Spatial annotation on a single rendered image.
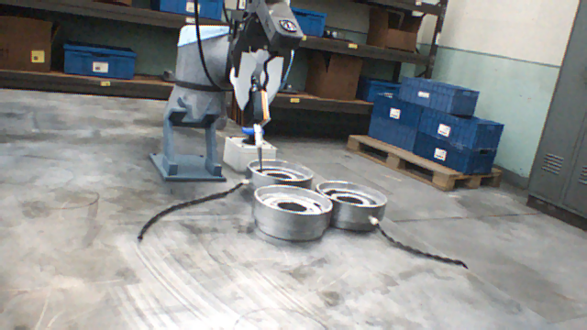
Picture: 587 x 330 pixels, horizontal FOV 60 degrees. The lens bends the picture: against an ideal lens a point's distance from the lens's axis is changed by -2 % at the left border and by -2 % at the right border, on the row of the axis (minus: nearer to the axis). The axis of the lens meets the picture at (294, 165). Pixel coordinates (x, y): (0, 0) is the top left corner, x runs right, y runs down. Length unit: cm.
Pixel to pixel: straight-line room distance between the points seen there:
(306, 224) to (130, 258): 21
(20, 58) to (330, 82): 260
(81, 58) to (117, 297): 374
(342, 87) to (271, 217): 438
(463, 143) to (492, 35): 150
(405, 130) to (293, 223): 417
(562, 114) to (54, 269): 403
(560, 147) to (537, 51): 117
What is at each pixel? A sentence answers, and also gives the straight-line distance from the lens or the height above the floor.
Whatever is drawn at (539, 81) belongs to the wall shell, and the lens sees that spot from 507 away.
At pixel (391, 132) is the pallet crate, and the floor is 26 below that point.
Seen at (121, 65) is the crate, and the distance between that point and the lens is 422.
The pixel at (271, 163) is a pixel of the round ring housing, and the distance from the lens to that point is 85.
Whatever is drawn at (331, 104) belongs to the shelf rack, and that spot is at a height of 41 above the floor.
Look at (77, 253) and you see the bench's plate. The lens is 58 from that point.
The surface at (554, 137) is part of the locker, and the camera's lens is 434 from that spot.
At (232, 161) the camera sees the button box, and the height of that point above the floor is 81.
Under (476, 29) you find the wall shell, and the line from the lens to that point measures 565.
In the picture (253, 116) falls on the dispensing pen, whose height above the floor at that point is 92.
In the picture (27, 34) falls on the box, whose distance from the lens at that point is 411.
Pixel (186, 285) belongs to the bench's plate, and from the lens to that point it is 53.
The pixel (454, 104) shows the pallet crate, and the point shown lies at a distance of 451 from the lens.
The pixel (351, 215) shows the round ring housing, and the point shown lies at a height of 82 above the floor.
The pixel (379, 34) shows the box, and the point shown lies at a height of 113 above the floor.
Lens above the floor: 106
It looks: 15 degrees down
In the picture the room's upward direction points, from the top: 10 degrees clockwise
